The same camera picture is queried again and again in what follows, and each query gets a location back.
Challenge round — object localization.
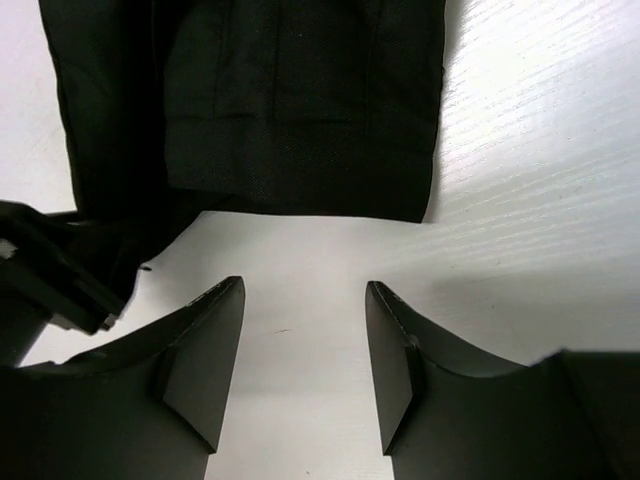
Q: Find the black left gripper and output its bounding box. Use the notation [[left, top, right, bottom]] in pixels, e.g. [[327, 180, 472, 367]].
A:
[[1, 200, 123, 368]]

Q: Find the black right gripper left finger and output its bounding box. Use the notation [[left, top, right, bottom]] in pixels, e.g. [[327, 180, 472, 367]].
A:
[[1, 276, 245, 479]]

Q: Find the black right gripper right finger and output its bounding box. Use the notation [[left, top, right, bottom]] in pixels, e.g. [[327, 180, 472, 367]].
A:
[[365, 281, 639, 479]]

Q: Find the black pleated skirt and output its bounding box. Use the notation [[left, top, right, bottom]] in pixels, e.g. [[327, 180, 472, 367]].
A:
[[39, 1, 445, 299]]

